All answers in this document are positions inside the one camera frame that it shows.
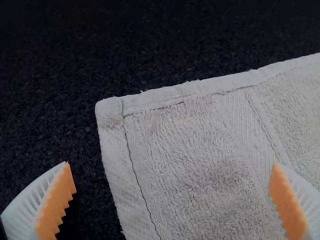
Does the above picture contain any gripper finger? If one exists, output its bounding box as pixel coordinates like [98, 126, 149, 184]
[267, 149, 320, 240]
[0, 161, 78, 240]

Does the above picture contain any pale towel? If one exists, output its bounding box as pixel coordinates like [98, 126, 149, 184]
[94, 51, 320, 240]

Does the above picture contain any black mat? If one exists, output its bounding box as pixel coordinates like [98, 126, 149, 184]
[0, 0, 320, 240]

